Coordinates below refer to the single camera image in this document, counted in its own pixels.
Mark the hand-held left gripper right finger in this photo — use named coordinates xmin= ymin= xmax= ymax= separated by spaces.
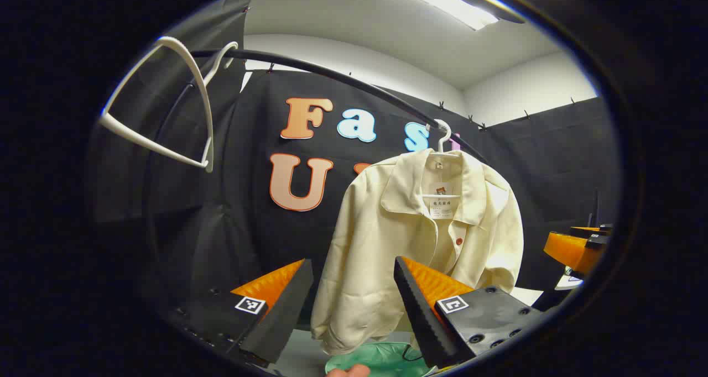
xmin=393 ymin=255 xmax=547 ymax=370

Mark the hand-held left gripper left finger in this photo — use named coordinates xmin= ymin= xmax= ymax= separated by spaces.
xmin=165 ymin=258 xmax=314 ymax=365

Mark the green laundry hamper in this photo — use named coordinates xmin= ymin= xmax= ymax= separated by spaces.
xmin=325 ymin=341 xmax=438 ymax=377

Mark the cream button shirt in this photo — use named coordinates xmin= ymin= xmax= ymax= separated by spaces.
xmin=310 ymin=148 xmax=525 ymax=355

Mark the white hanger with shirt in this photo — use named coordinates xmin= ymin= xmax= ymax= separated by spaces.
xmin=426 ymin=119 xmax=462 ymax=156

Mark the empty white hanger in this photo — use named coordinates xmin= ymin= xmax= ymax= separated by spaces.
xmin=98 ymin=36 xmax=240 ymax=173

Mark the black clothes rack rod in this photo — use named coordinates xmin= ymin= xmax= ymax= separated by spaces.
xmin=145 ymin=48 xmax=490 ymax=267

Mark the white electronic device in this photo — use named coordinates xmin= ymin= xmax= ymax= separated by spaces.
xmin=555 ymin=266 xmax=585 ymax=290

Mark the black backdrop cloth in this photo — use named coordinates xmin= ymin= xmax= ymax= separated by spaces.
xmin=88 ymin=0 xmax=620 ymax=333

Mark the ceiling light panel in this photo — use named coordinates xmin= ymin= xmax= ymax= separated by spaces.
xmin=375 ymin=0 xmax=526 ymax=31

